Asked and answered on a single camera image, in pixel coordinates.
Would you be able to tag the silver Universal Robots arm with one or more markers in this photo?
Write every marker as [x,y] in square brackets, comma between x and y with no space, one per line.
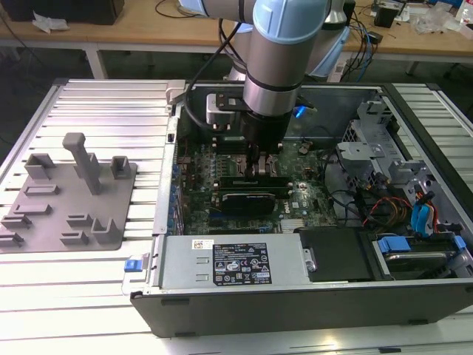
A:
[273,74]

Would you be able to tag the black RAM slot bank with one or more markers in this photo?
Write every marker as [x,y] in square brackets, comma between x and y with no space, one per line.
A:
[229,146]

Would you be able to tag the black RAM stick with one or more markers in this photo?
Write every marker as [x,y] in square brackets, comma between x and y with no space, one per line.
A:
[281,191]

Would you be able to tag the silver CPU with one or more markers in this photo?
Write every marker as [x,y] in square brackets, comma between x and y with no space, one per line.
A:
[264,162]

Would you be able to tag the round coin cell battery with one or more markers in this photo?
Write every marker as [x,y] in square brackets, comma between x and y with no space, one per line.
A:
[303,148]

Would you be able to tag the black graphics card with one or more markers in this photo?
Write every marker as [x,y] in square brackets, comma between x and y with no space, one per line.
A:
[247,203]

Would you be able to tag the green motherboard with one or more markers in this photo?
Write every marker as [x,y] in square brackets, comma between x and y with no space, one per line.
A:
[306,192]

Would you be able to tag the silver chipset heatsink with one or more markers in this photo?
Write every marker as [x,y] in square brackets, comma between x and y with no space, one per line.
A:
[293,224]

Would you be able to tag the silver metal drive cage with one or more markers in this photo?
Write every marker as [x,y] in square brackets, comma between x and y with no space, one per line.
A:
[364,148]

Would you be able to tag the black plastic shroud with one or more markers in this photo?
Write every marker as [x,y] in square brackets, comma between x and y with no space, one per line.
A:
[336,255]

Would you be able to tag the silver power supply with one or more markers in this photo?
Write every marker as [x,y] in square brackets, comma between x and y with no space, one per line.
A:
[184,266]

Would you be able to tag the hard disk in blue carrier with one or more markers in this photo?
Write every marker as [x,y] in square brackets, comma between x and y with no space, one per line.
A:
[395,246]

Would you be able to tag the wooden desk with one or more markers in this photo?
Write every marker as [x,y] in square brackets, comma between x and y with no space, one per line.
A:
[111,31]

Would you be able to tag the black open PC case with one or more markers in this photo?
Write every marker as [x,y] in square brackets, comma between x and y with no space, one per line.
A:
[295,314]

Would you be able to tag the clear plastic bags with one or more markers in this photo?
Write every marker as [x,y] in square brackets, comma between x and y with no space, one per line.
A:
[436,20]

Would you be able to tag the grey parts rack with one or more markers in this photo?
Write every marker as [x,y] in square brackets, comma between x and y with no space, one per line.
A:
[74,211]

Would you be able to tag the black equipment case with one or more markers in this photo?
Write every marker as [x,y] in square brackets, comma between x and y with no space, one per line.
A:
[74,11]

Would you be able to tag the white crumpled paper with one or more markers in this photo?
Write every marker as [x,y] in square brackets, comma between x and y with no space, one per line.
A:
[50,22]

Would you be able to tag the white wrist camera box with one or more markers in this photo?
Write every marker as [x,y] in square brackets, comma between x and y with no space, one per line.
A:
[218,116]

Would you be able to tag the grey corner clamp bracket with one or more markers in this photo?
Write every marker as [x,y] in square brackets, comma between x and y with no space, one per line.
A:
[174,90]

